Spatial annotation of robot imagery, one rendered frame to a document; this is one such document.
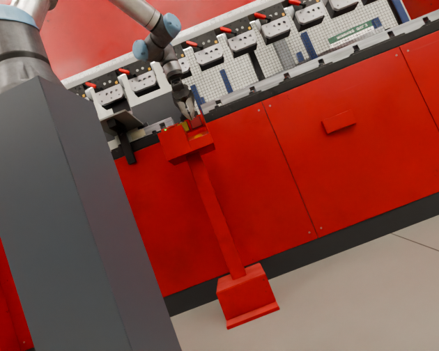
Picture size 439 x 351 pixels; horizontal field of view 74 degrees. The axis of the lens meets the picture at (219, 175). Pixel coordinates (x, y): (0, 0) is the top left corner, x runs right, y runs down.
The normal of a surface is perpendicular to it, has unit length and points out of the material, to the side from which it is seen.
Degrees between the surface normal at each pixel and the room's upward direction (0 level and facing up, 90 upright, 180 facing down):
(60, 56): 90
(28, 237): 90
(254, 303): 90
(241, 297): 90
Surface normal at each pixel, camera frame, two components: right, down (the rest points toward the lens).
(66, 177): -0.15, -0.04
